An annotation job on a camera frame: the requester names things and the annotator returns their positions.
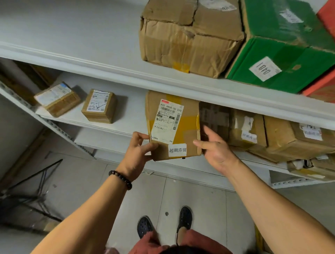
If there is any person's right hand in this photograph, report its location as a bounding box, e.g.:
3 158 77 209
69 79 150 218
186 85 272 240
193 125 240 176

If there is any person's left hand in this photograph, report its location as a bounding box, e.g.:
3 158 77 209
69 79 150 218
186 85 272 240
116 132 159 183

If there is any yellow-taped cardboard parcel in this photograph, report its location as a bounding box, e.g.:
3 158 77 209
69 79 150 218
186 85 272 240
145 90 202 162

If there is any small box with checkmark label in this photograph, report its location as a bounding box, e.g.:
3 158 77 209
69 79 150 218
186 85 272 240
81 89 118 124

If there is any small taped box blue corner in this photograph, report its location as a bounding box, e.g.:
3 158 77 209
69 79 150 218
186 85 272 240
33 82 82 118

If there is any brown box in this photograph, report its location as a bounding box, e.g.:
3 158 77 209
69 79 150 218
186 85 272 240
139 0 245 79

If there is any red printed cardboard box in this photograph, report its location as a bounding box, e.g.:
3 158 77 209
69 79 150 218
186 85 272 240
301 0 335 104

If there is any plain green cardboard box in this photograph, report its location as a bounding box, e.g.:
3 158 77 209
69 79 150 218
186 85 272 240
225 0 335 94

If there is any white metal shelf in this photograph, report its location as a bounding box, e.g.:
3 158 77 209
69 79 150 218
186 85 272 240
0 0 335 190

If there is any person's right forearm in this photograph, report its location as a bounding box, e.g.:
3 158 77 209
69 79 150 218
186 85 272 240
226 161 335 254

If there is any person's left forearm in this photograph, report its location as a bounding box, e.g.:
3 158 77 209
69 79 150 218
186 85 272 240
31 175 131 254

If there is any person's black shoe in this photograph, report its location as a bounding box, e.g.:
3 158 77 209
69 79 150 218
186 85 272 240
175 206 193 245
137 216 155 239

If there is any person's red trouser leg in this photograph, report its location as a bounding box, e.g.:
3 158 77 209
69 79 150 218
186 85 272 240
128 231 171 254
182 229 233 254

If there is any person's black shirt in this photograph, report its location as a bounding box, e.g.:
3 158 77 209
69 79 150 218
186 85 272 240
159 246 210 254

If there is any plain yellow tape line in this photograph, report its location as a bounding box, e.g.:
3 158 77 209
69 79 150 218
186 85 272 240
255 225 265 254

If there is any black tripod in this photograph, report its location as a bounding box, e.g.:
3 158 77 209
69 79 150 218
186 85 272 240
0 159 64 223

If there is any dark bead bracelet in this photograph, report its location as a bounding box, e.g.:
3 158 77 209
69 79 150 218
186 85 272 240
109 170 133 191

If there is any yellow taped panel frame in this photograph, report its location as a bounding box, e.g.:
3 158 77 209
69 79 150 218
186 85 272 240
0 61 62 105

